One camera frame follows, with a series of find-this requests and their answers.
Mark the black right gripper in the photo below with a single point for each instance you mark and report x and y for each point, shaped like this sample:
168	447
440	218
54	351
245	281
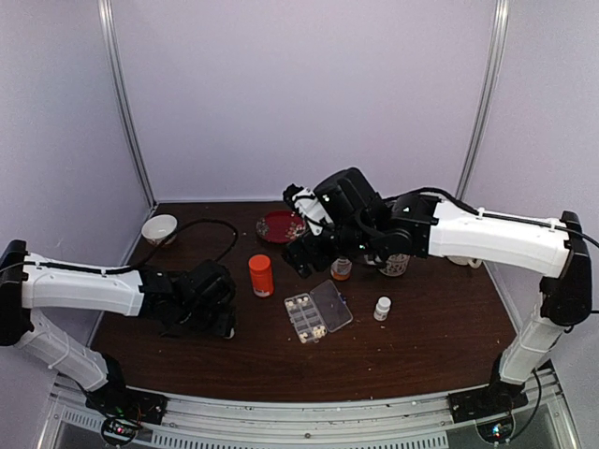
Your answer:
298	258

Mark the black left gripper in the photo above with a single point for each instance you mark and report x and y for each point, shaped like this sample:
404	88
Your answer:
225	323

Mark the grey cap pill bottle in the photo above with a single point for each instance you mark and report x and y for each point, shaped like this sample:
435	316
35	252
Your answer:
340	269

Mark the orange pill bottle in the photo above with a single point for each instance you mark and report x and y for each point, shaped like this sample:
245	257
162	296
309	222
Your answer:
260	270

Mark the clear plastic pill organizer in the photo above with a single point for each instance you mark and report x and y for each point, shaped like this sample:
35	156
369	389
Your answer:
315	314

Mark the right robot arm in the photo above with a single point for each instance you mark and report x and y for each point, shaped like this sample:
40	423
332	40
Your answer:
430	222

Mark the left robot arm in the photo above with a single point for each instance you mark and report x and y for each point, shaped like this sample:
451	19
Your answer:
31	282

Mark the floral mug yellow inside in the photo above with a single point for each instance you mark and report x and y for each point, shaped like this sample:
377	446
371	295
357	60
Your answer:
395	266

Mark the white ceramic bowl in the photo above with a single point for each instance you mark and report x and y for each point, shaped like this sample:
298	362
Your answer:
160	229

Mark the red floral plate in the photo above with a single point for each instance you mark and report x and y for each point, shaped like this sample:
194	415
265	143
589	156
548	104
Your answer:
280	226

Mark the small white pill bottle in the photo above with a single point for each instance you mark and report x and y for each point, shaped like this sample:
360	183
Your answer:
382	308

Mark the cream ribbed mug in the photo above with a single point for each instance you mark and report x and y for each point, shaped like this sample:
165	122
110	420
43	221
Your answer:
465	261

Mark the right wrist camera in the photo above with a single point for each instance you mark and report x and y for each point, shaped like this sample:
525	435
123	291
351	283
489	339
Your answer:
305	203

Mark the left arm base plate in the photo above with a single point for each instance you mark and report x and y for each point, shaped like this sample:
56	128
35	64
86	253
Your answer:
135	406

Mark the right aluminium frame post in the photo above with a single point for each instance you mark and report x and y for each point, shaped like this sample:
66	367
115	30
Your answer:
496	48

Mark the aluminium frame post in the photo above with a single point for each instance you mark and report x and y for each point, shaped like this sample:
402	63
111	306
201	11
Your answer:
107	24
496	48

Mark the aluminium front rail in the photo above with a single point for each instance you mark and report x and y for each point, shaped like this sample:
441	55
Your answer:
423	421

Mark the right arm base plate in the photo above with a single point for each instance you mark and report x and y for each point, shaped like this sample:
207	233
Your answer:
486	401

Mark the left aluminium frame post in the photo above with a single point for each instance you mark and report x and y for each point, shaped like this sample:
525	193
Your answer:
107	24

